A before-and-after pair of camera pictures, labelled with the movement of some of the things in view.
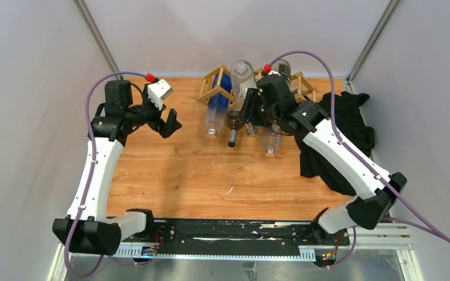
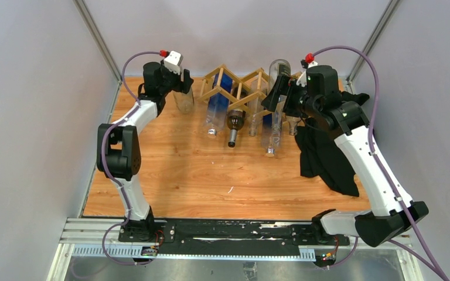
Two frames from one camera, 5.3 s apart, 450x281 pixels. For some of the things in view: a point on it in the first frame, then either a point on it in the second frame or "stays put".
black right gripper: x=250 y=104 to x=279 y=88
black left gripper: x=165 y=129 to x=183 y=86
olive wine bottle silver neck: x=235 y=120 stays put
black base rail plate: x=239 y=233 stays put
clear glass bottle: x=242 y=78 to x=185 y=102
